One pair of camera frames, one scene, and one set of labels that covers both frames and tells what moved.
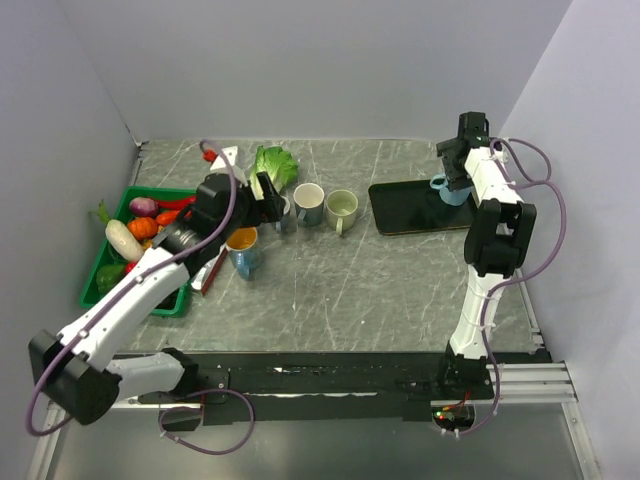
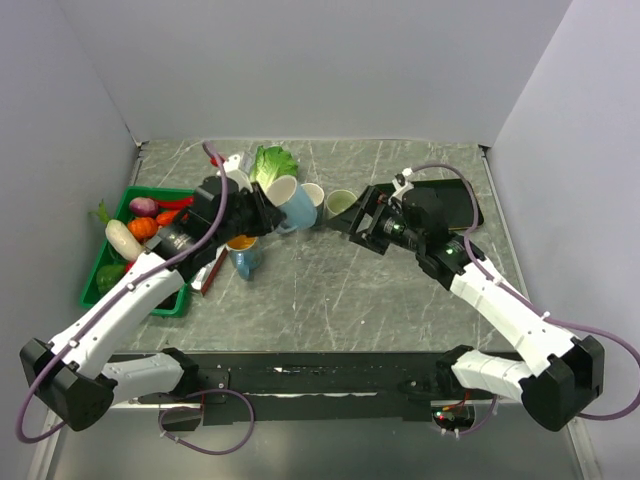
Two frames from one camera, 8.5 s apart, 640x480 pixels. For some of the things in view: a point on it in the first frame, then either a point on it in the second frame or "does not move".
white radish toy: x=124 y=240 does not move
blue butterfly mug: x=245 y=250 does not move
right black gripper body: x=456 y=176 → x=387 y=226
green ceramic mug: x=341 y=210 does not move
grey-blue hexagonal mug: x=309 y=202 does not move
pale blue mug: x=447 y=196 → x=294 y=200
